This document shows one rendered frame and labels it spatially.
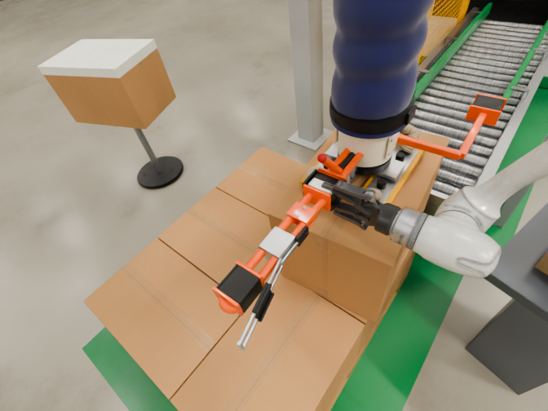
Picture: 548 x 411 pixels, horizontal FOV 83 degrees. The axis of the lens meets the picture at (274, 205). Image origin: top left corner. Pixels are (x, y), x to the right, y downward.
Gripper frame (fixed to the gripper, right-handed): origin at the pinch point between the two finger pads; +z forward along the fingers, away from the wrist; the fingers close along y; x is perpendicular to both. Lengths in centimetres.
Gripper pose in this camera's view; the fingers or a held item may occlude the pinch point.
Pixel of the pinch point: (321, 192)
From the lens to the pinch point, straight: 85.0
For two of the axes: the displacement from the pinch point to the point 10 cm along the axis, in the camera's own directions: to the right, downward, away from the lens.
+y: 1.3, 6.6, 7.4
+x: 5.9, -6.5, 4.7
